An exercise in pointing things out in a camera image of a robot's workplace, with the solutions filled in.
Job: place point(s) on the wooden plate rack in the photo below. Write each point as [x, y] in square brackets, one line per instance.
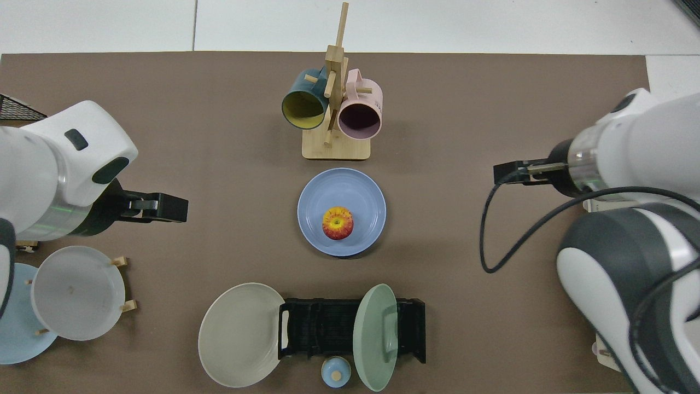
[123, 261]

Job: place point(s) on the small blue round thing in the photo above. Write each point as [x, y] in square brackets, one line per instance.
[335, 373]

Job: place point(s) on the wooden cup stand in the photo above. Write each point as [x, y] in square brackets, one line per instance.
[336, 149]

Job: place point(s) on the light blue plate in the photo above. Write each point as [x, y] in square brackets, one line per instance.
[24, 339]

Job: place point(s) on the brown table cloth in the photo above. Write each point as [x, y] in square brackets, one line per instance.
[219, 219]

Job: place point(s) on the dark grey corner panel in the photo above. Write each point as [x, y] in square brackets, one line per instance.
[690, 10]

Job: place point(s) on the beige plate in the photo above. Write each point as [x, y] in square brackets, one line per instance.
[240, 335]

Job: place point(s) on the black dish rack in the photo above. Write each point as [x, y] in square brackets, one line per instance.
[322, 328]

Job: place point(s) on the pink cup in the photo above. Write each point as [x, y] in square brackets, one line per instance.
[358, 117]

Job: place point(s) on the red yellow apple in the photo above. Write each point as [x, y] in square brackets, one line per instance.
[338, 224]

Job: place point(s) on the grey plate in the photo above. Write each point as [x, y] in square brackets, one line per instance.
[76, 293]

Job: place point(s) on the dark blue cup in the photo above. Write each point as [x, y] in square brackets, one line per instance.
[299, 85]

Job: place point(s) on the green plate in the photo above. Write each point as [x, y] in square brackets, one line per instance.
[374, 339]

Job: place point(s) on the pale toaster oven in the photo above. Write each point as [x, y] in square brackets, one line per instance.
[604, 353]

